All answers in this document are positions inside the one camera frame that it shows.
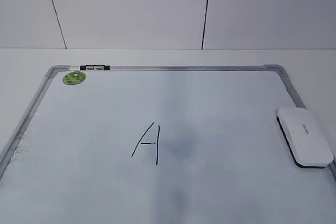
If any white whiteboard eraser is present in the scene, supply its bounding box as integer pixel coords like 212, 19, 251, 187
276, 107, 334, 168

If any round green magnet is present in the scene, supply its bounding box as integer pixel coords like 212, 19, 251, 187
62, 71, 86, 86

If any white board with aluminium frame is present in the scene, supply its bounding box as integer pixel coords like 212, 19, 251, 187
1, 66, 335, 223

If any black and silver frame clip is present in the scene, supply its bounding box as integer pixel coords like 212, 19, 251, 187
79, 65, 110, 71

